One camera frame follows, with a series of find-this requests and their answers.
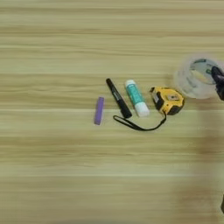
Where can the purple eraser bar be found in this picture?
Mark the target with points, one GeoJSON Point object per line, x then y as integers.
{"type": "Point", "coordinates": [99, 110]}

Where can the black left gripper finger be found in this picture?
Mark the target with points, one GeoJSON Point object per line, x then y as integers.
{"type": "Point", "coordinates": [219, 80]}

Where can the teal and white glue stick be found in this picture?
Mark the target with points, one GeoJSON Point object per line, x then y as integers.
{"type": "Point", "coordinates": [136, 97]}

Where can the clear tape roll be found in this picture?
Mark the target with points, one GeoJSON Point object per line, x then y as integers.
{"type": "Point", "coordinates": [186, 84]}

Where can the black marker pen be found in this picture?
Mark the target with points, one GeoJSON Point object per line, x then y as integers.
{"type": "Point", "coordinates": [118, 97]}

